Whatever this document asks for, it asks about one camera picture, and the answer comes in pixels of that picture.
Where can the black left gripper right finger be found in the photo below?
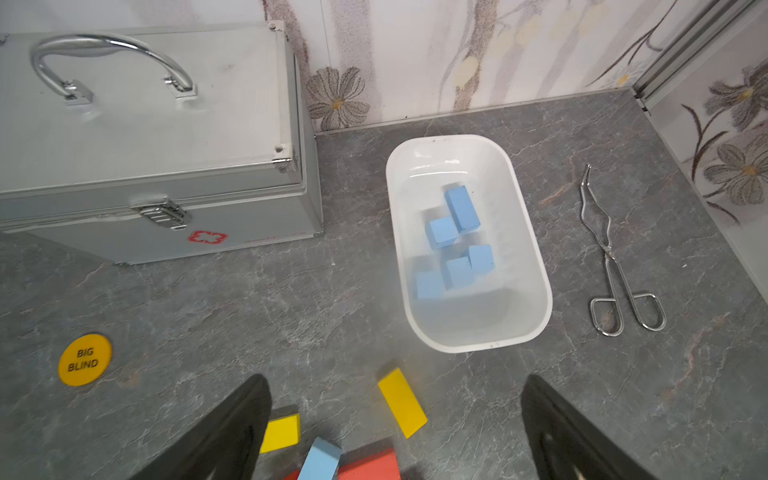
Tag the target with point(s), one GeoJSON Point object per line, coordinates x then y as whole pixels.
{"type": "Point", "coordinates": [564, 444]}

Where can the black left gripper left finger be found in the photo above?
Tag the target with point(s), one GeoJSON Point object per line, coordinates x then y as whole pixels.
{"type": "Point", "coordinates": [225, 444]}

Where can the blue cube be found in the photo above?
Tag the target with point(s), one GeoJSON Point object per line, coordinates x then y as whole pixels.
{"type": "Point", "coordinates": [441, 232]}
{"type": "Point", "coordinates": [458, 273]}
{"type": "Point", "coordinates": [321, 462]}
{"type": "Point", "coordinates": [429, 285]}
{"type": "Point", "coordinates": [481, 259]}

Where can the long blue block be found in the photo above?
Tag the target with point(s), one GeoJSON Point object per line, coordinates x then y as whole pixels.
{"type": "Point", "coordinates": [462, 209]}

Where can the yellow block far left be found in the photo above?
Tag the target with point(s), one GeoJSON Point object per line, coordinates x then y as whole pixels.
{"type": "Point", "coordinates": [281, 433]}

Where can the white plastic tray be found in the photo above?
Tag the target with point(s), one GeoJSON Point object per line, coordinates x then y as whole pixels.
{"type": "Point", "coordinates": [510, 305]}

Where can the red long block centre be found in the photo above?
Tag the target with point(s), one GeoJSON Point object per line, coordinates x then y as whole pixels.
{"type": "Point", "coordinates": [380, 466]}

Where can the yellow long block top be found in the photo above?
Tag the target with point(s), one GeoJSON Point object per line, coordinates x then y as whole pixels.
{"type": "Point", "coordinates": [403, 403]}

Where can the yellow big blind chip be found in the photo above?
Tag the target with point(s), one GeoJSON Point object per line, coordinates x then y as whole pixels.
{"type": "Point", "coordinates": [85, 360]}

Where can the silver aluminium first aid case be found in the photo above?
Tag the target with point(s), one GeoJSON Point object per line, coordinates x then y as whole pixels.
{"type": "Point", "coordinates": [156, 144]}

